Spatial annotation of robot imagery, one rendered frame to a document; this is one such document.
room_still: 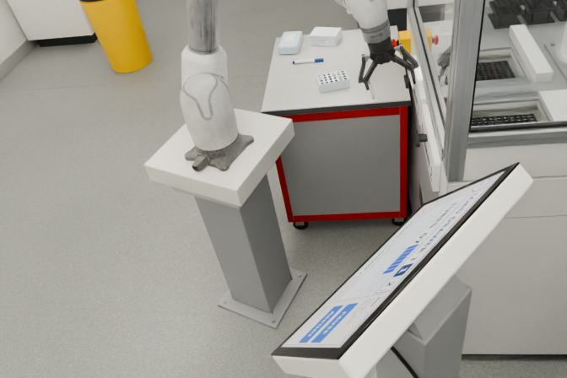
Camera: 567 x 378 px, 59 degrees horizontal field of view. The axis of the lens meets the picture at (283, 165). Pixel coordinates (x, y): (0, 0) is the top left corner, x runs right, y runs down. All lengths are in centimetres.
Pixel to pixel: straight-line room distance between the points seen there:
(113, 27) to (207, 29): 249
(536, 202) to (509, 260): 24
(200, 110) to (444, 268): 94
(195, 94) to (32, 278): 163
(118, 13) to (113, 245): 195
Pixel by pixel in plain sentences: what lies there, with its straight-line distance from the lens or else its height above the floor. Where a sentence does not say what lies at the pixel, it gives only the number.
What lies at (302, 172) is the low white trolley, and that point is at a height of 41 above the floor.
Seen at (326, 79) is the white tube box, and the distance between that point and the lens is 205.
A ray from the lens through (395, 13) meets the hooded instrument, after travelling 258.
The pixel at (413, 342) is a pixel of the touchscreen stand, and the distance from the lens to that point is 99.
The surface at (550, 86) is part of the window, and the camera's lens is 124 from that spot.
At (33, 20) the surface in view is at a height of 28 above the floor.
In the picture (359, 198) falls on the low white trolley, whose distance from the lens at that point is 230.
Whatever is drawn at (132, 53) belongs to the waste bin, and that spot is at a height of 15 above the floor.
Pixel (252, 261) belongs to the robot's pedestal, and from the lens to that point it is 195.
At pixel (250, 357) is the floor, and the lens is 216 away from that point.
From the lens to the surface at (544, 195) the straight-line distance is 144.
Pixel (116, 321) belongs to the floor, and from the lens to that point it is 247.
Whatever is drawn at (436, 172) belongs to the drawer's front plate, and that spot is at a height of 90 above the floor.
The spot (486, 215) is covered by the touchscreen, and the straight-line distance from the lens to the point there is 94.
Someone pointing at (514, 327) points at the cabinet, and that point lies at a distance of 194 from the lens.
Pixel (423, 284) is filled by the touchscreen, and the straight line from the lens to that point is 83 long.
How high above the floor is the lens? 186
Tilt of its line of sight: 40 degrees down
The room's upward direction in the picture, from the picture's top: 11 degrees counter-clockwise
